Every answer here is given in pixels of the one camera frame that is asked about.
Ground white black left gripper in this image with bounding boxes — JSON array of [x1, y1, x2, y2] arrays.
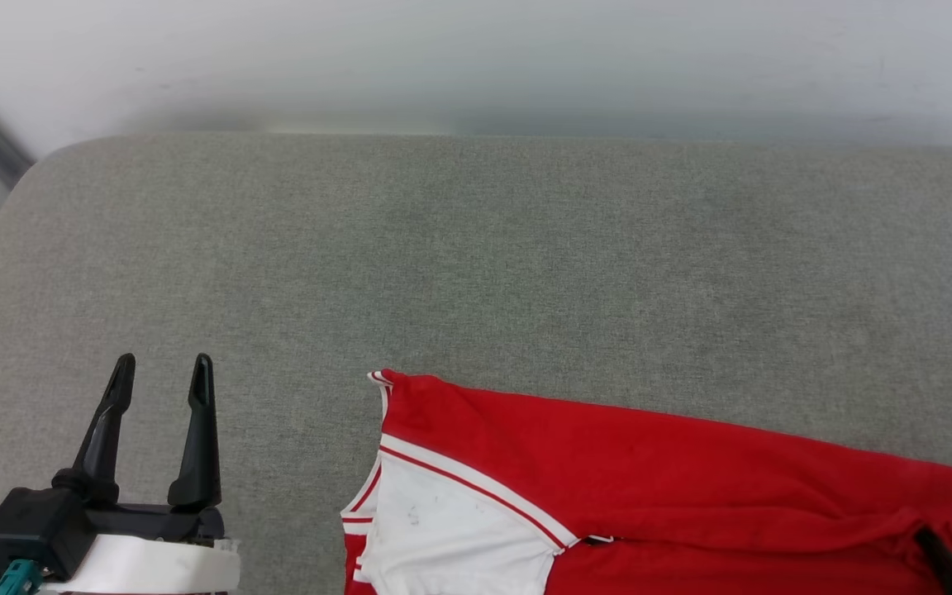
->
[[45, 353, 242, 595]]

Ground red and white jersey shirt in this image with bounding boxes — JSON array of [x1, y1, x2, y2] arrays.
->
[[341, 369, 952, 595]]

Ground grey fabric sofa cushion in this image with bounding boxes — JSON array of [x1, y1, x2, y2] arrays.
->
[[0, 134, 952, 595]]

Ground teal cable connector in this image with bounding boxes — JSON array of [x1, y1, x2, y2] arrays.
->
[[0, 559, 44, 595]]

